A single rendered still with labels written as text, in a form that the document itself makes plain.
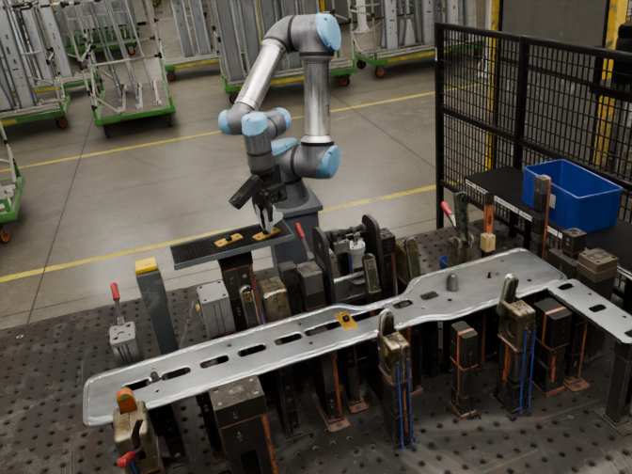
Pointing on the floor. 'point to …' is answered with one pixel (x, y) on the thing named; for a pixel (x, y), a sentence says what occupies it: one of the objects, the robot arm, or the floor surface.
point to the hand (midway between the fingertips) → (265, 229)
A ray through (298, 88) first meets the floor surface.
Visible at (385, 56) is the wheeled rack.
